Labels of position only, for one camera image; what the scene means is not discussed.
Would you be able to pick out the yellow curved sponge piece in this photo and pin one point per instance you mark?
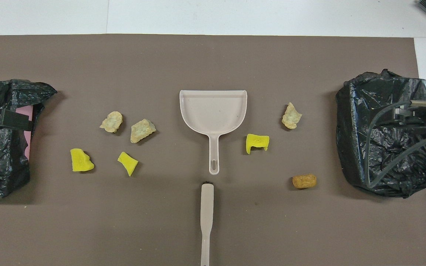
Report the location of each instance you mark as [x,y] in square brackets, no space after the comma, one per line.
[81,160]

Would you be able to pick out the yellow wedge sponge piece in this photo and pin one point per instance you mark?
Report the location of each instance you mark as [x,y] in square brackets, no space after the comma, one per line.
[128,162]

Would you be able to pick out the pale angular foam chunk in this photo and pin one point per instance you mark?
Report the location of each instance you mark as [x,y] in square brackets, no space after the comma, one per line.
[142,130]

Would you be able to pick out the pale rounded foam chunk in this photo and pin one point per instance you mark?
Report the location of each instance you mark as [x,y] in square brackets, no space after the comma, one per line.
[111,122]

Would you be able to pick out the brown foam chunk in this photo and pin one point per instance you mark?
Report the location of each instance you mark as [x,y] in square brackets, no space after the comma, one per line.
[304,181]

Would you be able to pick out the brown table mat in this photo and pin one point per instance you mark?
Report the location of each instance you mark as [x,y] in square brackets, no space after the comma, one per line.
[198,55]

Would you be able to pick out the beige plastic dustpan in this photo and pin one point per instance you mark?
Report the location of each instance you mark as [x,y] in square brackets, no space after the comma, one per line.
[213,111]

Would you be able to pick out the pale pointed foam chunk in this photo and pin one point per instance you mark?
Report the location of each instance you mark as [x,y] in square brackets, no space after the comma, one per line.
[291,116]

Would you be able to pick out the yellow notched sponge piece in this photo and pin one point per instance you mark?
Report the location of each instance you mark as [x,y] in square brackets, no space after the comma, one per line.
[257,140]

